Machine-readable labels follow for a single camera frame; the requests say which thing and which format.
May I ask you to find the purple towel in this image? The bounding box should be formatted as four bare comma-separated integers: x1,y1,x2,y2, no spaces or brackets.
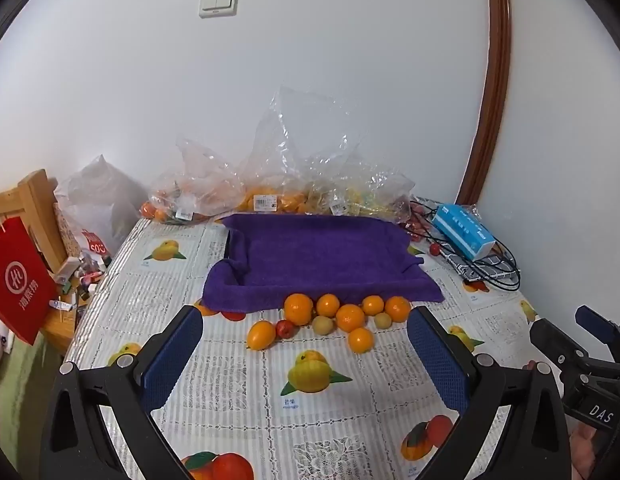
202,213,445,311

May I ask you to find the clear bag of red fruit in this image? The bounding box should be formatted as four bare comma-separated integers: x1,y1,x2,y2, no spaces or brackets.
400,195,441,241

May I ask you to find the wooden chair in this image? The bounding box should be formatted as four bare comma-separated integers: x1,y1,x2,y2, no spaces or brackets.
0,170,66,271

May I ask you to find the white light switch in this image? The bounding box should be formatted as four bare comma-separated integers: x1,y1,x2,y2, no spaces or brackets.
198,0,239,18

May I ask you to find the wooden side table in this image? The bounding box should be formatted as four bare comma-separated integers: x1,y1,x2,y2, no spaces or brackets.
40,280,91,353

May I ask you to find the black cable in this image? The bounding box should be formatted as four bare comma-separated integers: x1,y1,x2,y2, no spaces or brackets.
410,199,520,291

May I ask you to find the red and white package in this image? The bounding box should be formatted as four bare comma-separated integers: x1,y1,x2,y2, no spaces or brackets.
80,230,111,261

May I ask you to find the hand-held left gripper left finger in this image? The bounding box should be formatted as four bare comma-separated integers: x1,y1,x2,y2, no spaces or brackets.
40,304,205,480

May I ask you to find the clear bag of yellow fruit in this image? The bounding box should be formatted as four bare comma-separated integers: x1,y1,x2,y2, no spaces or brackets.
310,160,415,223

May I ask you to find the brown wooden door frame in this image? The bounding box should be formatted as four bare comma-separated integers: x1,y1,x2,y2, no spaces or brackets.
457,0,513,206

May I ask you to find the clear bag of mandarins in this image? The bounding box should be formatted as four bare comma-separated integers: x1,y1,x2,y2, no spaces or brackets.
235,87,365,216

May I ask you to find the red paper bag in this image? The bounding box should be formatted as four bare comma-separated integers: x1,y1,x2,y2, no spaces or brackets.
0,217,58,346

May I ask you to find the pile of small items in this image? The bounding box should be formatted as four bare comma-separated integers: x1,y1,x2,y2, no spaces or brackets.
47,252,111,311

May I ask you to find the checkered cloth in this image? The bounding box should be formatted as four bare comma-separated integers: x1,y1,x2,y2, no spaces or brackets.
442,250,518,283

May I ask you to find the oval orange mandarin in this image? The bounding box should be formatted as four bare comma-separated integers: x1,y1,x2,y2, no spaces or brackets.
246,321,277,351

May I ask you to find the white plastic bag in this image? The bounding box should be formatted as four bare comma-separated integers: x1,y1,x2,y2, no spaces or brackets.
55,155,148,261

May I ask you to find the person's right hand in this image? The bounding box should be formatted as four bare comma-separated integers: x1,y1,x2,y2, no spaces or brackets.
568,424,599,480

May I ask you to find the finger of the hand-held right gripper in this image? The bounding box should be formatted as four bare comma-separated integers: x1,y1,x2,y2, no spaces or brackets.
574,304,620,361
528,316,591,372

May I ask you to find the blue tissue box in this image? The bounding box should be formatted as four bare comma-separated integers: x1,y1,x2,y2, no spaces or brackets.
432,203,495,261

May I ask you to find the large orange mandarin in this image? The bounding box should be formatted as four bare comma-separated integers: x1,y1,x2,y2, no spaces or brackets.
284,292,315,326

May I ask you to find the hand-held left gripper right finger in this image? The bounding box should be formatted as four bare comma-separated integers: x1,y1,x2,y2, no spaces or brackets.
406,305,574,480

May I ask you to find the clear bag of orange fruit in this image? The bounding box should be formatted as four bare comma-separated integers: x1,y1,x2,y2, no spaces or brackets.
140,135,245,226

